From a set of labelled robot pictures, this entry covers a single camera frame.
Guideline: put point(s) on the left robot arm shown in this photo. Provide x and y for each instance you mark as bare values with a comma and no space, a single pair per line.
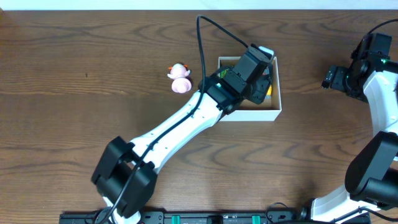
127,171

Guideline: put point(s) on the yellow grey toy truck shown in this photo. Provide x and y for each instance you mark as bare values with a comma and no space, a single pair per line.
268,72

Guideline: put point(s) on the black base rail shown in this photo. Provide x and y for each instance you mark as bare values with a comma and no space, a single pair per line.
275,215

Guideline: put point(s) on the white pink duck toy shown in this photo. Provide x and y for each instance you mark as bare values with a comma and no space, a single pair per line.
179,74

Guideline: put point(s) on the green ball with red numbers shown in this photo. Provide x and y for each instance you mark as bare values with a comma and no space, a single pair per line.
224,70

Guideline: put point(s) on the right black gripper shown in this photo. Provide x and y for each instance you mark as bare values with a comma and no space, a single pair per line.
341,72

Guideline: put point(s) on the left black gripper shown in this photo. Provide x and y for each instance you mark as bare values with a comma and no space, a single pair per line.
261,92

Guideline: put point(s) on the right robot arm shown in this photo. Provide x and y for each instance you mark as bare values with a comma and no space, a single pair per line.
370,182

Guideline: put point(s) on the white cardboard box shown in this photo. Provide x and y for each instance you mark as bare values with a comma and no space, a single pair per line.
267,111

